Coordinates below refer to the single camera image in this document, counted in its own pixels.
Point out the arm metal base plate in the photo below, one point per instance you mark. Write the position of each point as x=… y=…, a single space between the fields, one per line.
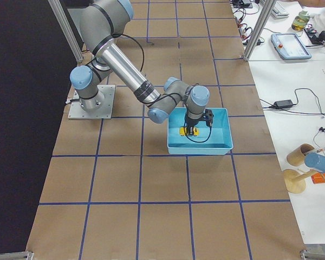
x=99 y=107

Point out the aluminium frame post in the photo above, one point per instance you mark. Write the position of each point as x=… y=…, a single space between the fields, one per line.
x=262 y=19

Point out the amber glass jar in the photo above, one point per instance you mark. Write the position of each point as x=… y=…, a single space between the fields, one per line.
x=300 y=21

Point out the yellow beetle toy car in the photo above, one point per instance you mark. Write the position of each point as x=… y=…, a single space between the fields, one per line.
x=182 y=132

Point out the orange plastic piece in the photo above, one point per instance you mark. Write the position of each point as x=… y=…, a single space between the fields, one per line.
x=318 y=178

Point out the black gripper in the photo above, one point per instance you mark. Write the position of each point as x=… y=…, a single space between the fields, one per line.
x=192 y=122

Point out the blue teach pendant tablet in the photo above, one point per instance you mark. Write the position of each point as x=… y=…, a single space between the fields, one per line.
x=290 y=47

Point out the white keyboard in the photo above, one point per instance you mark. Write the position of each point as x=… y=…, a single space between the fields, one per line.
x=278 y=11

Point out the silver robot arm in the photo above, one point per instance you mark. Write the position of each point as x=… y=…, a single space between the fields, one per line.
x=103 y=21

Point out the light blue plastic bin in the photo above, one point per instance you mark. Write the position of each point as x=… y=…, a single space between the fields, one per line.
x=215 y=141

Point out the wooden cylinder cup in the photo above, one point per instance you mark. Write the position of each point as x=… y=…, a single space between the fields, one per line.
x=297 y=156

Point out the wooden stand with disc base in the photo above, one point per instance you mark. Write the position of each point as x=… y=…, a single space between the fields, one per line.
x=295 y=182

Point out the black power adapter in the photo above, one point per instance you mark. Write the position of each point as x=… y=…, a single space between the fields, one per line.
x=281 y=104

